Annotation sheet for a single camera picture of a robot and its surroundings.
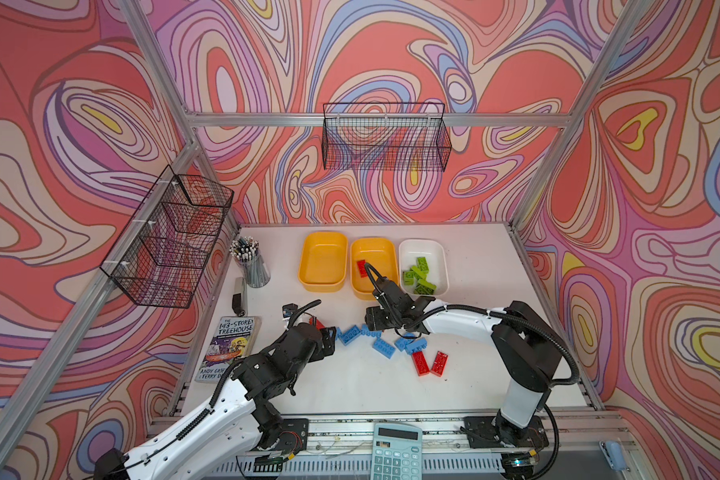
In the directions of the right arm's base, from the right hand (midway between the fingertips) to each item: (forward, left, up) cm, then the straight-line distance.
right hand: (377, 323), depth 91 cm
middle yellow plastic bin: (+27, -3, 0) cm, 27 cm away
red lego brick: (+21, +4, 0) cm, 22 cm away
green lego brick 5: (+14, -18, 0) cm, 22 cm away
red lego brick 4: (0, +18, 0) cm, 18 cm away
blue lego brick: (-8, -2, -1) cm, 8 cm away
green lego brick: (+22, -17, 0) cm, 28 cm away
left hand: (-7, +15, +9) cm, 20 cm away
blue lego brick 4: (-5, +4, +5) cm, 8 cm away
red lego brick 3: (-12, -17, -2) cm, 21 cm away
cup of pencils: (+17, +39, +17) cm, 46 cm away
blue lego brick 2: (-6, -7, -1) cm, 9 cm away
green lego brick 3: (+18, -15, +1) cm, 23 cm away
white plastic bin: (+27, -23, +1) cm, 35 cm away
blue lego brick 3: (-7, -11, 0) cm, 13 cm away
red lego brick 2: (-12, -12, -2) cm, 17 cm away
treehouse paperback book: (-3, +43, 0) cm, 43 cm away
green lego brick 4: (+12, -15, 0) cm, 20 cm away
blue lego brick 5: (-4, +8, 0) cm, 9 cm away
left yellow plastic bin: (+22, +18, +1) cm, 29 cm away
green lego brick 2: (+15, -12, +2) cm, 19 cm away
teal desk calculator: (-33, -2, +1) cm, 33 cm away
